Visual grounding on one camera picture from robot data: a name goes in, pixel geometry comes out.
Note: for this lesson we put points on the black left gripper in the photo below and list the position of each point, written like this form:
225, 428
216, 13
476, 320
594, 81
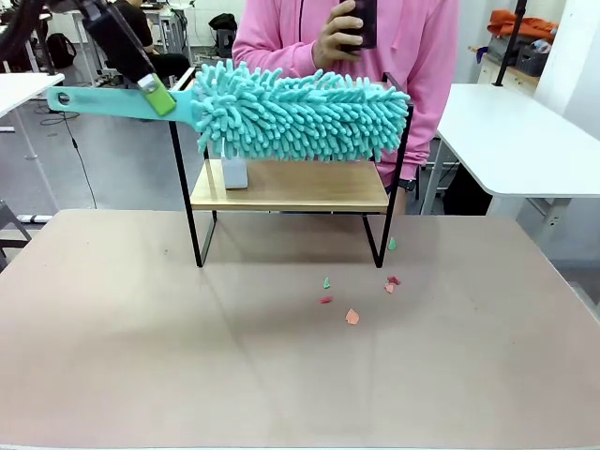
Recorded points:
117, 42

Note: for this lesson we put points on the white power strip box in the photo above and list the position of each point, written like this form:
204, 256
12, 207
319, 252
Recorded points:
234, 175

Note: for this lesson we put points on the teal microfiber duster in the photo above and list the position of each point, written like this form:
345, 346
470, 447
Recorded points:
300, 117

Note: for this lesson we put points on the black mesh pen holder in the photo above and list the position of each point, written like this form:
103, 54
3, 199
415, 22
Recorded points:
364, 19

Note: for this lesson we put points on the two-tier wooden metal shelf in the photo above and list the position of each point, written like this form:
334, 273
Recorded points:
304, 183

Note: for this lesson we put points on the person's right hand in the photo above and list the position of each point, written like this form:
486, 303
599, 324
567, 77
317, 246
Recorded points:
333, 42

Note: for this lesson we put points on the person's left hand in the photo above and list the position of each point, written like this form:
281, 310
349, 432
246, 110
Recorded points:
400, 206

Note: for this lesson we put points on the person in black clothes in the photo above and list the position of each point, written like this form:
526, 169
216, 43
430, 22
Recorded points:
140, 23

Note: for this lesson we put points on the black bag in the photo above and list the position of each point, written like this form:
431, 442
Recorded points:
222, 21

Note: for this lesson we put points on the black backpack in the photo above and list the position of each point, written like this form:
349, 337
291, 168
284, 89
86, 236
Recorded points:
61, 49

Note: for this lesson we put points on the white desk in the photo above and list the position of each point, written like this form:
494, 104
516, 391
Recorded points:
19, 89

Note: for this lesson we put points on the white floor power strip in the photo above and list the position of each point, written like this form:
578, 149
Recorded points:
35, 218

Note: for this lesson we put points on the black wristwatch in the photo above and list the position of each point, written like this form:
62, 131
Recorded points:
408, 185

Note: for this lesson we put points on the person in pink hoodie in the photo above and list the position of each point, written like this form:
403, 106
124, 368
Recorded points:
422, 70

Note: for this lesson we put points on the white wood-topped cabinet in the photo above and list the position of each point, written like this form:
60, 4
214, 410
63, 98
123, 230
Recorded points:
497, 72

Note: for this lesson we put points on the white table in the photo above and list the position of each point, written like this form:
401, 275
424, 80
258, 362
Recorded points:
506, 136

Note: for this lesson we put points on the black pole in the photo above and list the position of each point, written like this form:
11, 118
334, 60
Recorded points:
511, 42

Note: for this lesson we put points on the orange cloth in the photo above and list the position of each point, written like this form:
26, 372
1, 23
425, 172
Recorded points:
520, 25

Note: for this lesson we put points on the dark plastic crate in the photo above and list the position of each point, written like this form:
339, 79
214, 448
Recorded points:
532, 58

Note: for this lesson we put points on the grey chair frame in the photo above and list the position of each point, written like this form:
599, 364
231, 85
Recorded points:
9, 229

